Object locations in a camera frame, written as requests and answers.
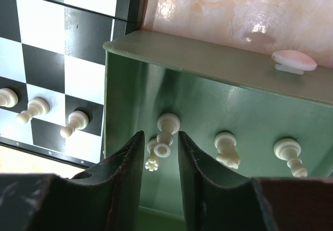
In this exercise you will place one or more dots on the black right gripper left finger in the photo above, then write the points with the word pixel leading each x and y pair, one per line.
pixel 103 197

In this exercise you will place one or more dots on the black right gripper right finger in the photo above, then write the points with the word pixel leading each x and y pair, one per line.
pixel 217 198

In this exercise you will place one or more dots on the black and grey chessboard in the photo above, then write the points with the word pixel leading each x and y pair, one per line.
pixel 53 49

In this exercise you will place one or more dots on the white pawn on board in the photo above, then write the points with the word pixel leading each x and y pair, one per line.
pixel 8 98
pixel 35 107
pixel 77 120

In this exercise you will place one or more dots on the white queen in tray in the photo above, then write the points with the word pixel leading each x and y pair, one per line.
pixel 152 161

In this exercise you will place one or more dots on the white knight in tray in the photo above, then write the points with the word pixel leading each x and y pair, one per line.
pixel 226 146

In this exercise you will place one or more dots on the white rook in tray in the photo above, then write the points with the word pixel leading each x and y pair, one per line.
pixel 168 125

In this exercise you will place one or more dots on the white bishop in tray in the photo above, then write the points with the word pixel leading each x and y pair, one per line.
pixel 288 149

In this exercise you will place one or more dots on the green plastic tray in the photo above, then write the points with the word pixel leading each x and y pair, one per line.
pixel 211 89

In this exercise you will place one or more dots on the white tray rivet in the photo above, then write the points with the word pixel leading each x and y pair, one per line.
pixel 293 61

